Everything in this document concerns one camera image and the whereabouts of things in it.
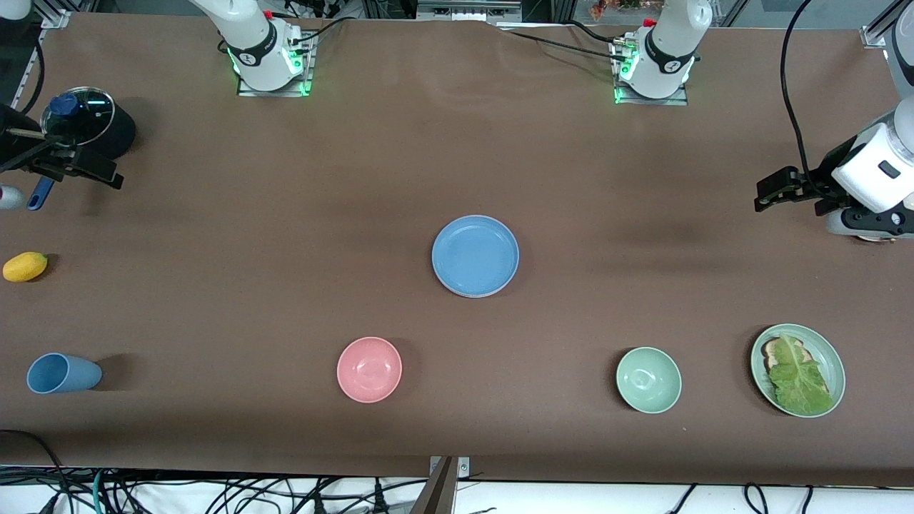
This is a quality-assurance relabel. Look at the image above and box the blue plate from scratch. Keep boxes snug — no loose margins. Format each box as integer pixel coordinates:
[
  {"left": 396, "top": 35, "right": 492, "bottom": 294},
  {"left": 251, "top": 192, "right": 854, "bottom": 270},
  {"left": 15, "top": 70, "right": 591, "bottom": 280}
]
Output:
[{"left": 431, "top": 214, "right": 521, "bottom": 297}]

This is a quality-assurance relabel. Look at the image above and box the glass lid with blue knob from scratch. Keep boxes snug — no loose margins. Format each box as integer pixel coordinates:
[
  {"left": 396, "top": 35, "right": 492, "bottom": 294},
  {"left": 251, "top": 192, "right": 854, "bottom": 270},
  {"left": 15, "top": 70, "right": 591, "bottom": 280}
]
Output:
[{"left": 41, "top": 87, "right": 116, "bottom": 148}]

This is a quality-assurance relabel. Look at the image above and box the yellow lemon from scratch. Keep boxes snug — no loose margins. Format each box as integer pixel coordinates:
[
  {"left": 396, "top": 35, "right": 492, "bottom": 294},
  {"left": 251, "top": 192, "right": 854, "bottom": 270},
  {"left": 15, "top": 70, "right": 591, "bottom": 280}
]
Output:
[{"left": 2, "top": 251, "right": 49, "bottom": 283}]

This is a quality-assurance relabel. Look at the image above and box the toast slice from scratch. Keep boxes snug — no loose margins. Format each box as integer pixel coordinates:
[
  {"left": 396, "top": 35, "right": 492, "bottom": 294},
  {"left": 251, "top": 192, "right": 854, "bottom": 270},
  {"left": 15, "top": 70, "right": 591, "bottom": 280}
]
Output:
[{"left": 760, "top": 337, "right": 812, "bottom": 372}]

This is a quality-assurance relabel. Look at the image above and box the green plate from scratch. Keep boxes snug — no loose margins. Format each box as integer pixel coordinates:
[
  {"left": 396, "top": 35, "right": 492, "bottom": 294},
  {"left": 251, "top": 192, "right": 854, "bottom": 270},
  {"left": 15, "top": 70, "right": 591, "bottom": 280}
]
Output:
[{"left": 750, "top": 323, "right": 847, "bottom": 418}]

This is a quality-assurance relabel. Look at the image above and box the green lettuce leaf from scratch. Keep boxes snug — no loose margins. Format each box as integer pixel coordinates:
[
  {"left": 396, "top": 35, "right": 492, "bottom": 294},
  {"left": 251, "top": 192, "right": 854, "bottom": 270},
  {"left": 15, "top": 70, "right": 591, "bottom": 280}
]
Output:
[{"left": 768, "top": 333, "right": 833, "bottom": 416}]

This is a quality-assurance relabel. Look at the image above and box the blue cup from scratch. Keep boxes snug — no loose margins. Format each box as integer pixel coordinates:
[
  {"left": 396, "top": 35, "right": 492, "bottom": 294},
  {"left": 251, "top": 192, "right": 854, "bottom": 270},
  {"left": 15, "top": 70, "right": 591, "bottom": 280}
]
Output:
[{"left": 26, "top": 353, "right": 103, "bottom": 395}]

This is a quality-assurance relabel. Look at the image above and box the green bowl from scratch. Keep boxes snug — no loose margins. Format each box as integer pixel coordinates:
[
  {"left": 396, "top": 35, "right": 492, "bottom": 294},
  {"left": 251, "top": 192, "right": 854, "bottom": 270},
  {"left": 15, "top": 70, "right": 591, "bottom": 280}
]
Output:
[{"left": 616, "top": 346, "right": 683, "bottom": 415}]

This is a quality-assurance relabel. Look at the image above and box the brown table cover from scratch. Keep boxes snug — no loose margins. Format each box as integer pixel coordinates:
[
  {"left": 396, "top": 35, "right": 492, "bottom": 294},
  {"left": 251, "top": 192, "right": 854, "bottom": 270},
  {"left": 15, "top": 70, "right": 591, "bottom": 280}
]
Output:
[{"left": 0, "top": 11, "right": 914, "bottom": 488}]

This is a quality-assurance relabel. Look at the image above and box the pink bowl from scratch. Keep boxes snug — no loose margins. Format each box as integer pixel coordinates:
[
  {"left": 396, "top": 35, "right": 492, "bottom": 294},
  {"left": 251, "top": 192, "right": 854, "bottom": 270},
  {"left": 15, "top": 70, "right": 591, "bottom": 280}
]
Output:
[{"left": 336, "top": 336, "right": 403, "bottom": 404}]

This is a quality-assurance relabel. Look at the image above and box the grey power strip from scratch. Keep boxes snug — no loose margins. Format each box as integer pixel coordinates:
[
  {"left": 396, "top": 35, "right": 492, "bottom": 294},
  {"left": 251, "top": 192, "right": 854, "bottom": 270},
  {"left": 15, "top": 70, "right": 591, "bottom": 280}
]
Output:
[{"left": 416, "top": 0, "right": 523, "bottom": 23}]

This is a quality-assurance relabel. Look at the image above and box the black pot with blue handle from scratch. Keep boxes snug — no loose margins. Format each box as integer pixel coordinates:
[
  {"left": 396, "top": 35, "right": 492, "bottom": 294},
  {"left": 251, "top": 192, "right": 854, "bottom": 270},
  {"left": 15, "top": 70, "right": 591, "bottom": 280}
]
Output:
[{"left": 27, "top": 87, "right": 137, "bottom": 212}]

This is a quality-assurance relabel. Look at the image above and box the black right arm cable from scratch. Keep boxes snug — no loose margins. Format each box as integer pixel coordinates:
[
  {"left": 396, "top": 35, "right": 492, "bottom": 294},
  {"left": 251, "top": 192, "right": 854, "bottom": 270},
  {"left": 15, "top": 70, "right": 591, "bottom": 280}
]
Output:
[{"left": 19, "top": 32, "right": 46, "bottom": 119}]

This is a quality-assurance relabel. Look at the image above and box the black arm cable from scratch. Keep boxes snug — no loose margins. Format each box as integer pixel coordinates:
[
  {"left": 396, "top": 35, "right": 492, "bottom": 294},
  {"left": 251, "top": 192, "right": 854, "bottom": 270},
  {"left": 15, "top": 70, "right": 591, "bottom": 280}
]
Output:
[
  {"left": 19, "top": 32, "right": 46, "bottom": 119},
  {"left": 780, "top": 0, "right": 822, "bottom": 183}
]

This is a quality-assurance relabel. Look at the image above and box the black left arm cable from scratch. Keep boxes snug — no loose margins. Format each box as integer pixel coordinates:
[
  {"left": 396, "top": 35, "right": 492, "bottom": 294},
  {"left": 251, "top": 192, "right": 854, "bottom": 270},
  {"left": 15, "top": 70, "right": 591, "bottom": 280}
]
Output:
[{"left": 780, "top": 0, "right": 822, "bottom": 183}]

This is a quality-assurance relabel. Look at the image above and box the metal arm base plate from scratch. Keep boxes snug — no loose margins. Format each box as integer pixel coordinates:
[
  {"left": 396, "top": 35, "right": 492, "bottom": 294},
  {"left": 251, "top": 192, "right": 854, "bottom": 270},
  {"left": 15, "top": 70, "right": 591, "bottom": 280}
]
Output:
[
  {"left": 612, "top": 39, "right": 690, "bottom": 106},
  {"left": 237, "top": 32, "right": 316, "bottom": 97}
]

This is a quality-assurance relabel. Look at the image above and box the black base cable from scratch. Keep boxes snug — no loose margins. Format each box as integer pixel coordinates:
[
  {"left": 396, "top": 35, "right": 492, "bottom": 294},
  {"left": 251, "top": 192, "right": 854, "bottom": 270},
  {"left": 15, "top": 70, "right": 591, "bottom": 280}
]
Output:
[
  {"left": 289, "top": 14, "right": 366, "bottom": 48},
  {"left": 498, "top": 20, "right": 631, "bottom": 65}
]

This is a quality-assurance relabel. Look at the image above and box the metal table edge bracket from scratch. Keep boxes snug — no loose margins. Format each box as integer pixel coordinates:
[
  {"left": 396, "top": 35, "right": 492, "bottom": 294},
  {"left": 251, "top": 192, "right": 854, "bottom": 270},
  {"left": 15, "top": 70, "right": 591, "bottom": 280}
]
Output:
[{"left": 428, "top": 455, "right": 471, "bottom": 479}]

